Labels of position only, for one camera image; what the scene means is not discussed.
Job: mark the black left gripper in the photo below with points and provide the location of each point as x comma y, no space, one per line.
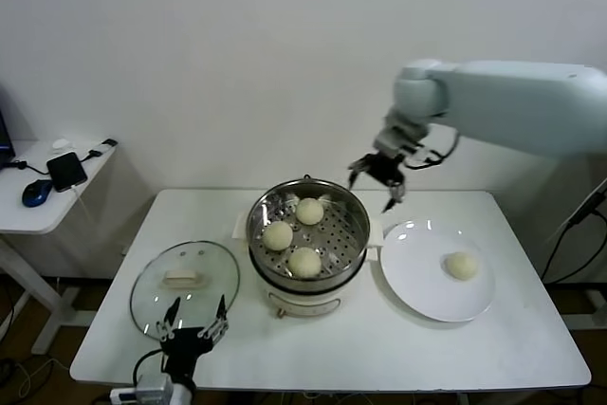
185,350

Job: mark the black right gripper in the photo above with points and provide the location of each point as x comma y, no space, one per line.
386,168

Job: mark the glass pot lid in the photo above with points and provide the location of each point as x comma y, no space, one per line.
156,277

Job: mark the white steamed baozi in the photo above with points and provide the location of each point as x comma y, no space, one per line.
309,210
462,265
277,235
303,263

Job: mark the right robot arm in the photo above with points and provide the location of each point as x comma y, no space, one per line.
498,97

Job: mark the stainless steel steamer basket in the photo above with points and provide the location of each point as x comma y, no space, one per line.
341,234

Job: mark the white round plate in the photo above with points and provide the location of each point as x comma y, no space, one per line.
417,272

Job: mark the white side table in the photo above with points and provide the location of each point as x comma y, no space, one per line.
33,217

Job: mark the black smartphone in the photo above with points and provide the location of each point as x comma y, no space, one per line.
66,171

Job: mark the blue computer mouse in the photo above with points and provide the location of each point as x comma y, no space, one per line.
35,192

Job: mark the small white case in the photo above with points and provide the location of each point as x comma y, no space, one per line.
60,143

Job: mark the dark laptop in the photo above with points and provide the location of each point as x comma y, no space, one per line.
4,132

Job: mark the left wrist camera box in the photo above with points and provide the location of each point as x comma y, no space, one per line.
152,388

